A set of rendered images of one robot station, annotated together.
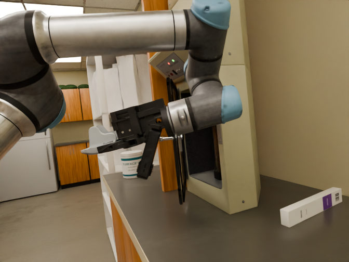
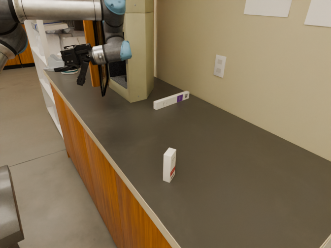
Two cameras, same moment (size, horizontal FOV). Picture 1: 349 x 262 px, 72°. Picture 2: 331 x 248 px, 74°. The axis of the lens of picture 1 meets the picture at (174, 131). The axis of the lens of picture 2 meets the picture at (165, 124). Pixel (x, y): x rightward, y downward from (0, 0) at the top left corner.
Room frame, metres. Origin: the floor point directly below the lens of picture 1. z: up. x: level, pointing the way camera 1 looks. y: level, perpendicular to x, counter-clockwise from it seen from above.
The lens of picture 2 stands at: (-0.45, -0.06, 1.47)
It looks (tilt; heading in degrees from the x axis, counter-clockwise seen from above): 29 degrees down; 346
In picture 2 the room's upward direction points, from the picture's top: 2 degrees clockwise
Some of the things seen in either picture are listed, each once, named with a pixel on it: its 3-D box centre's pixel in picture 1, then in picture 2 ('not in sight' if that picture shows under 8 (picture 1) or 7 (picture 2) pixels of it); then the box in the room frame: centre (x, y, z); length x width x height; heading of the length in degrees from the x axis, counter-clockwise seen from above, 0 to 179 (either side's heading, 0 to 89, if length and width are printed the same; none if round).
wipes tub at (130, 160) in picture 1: (132, 164); (68, 62); (1.44, 0.27, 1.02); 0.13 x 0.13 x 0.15
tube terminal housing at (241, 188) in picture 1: (223, 96); (133, 27); (0.94, -0.20, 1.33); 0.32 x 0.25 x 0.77; 22
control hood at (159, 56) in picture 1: (176, 62); not in sight; (0.87, -0.03, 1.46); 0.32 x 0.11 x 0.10; 22
